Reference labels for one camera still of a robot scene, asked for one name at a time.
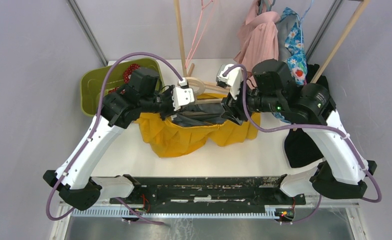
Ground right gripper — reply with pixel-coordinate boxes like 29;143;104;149
219;76;283;126

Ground wooden hanger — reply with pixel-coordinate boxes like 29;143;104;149
185;76;230;105

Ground yellow skirt grey lining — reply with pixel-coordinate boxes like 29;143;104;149
136;103;258;158

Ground pink wire hanger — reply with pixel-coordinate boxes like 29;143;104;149
185;0;216;70

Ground pink garment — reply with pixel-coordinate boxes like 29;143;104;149
234;0;281;89

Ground red polka dot skirt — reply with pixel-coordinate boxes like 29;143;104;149
106;63;141;94

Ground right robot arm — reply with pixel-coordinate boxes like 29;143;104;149
216;59;377;204

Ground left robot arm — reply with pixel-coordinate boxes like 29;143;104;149
43;67;176;211

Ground blue floral garment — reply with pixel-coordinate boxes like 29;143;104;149
272;7;308;124

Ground black garment with flower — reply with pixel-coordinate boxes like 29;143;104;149
284;64;330;169

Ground green plastic basket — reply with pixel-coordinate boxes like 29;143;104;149
80;57;161;117

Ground wooden clothes rack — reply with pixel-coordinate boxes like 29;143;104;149
173;0;370;83

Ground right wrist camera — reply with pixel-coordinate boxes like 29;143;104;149
216;64;243;100

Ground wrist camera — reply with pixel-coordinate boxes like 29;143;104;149
172;77;195;112
216;64;243;100

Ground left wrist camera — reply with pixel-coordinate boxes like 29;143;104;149
172;77;195;112

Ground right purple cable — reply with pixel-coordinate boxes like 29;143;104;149
222;63;383;225

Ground purple cable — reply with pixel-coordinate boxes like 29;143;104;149
222;63;383;225
45;51;185;222

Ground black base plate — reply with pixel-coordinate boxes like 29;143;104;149
122;176;306;214

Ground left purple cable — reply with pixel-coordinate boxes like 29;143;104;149
45;51;185;222

